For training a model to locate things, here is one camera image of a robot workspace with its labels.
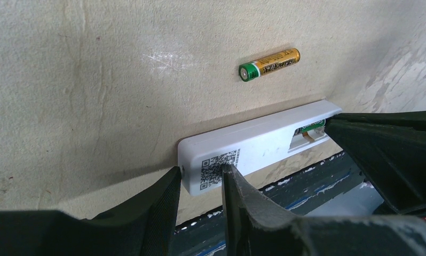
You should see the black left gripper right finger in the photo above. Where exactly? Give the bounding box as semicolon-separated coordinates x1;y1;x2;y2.
221;164;426;255

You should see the green black AAA battery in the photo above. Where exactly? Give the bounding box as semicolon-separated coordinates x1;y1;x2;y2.
294;119;326;136

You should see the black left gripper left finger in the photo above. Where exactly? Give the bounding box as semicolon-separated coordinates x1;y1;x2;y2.
0;166;182;255

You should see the gold green AAA battery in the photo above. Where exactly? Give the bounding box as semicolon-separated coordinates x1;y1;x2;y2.
238;48;301;82

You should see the white remote control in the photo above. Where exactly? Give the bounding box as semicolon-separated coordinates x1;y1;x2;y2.
177;100;342;196

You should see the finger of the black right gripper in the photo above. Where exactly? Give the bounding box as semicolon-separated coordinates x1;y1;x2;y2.
325;111;426;214

